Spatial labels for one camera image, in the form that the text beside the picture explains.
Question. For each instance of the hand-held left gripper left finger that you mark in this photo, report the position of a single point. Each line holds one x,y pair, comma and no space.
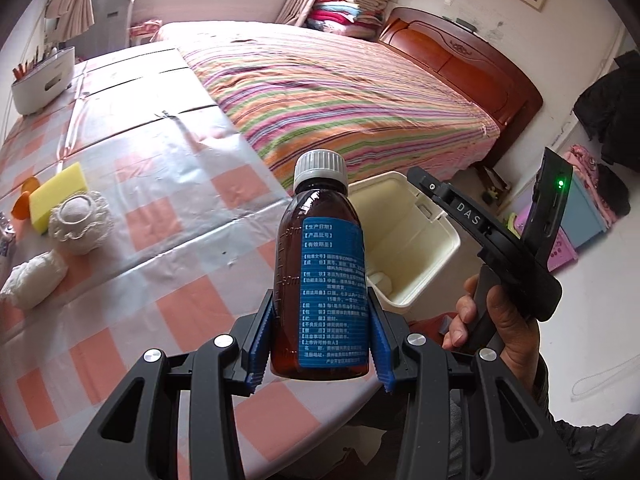
260,345

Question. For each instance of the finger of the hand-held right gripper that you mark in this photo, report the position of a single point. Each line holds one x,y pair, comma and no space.
427,185

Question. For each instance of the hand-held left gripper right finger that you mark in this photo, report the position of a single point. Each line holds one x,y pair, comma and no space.
382,357

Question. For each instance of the cream plastic waste bin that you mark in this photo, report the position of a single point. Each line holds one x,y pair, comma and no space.
415,255

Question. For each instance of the brown medicine bottle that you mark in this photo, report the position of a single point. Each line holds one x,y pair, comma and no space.
320,280

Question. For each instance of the white foam fruit net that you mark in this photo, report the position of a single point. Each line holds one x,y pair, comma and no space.
80,222

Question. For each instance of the white tissue wad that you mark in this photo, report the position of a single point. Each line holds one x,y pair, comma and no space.
32,280

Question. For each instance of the yellow sponge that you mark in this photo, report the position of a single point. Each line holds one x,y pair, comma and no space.
57,197

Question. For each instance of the silver blister pack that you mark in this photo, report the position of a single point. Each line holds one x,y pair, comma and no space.
6,240

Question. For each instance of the orange peel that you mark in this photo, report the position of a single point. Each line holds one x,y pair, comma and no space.
22,202

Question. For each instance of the person's right forearm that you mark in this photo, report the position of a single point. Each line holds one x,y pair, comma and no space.
595,440

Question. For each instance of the person's right hand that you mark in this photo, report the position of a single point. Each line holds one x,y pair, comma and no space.
515,332

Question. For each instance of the pink plastic toy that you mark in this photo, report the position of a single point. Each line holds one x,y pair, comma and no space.
557,250

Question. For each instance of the blue storage box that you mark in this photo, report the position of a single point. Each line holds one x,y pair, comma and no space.
587,215

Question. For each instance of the pink printed cloth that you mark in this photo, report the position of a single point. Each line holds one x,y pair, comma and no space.
592,180

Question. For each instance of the wooden bed headboard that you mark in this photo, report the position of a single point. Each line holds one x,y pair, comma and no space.
465,60

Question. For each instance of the bed with striped cover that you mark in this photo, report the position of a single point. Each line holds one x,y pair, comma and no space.
325,90

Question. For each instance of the black jacket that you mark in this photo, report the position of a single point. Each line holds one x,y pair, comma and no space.
610,105

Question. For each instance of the stack of folded blankets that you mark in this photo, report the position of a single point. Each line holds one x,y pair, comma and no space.
350,0

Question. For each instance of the white utensil holder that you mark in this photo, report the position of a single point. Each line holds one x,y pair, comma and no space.
42,77

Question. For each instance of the grey air cooler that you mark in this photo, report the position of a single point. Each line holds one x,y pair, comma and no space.
110,15

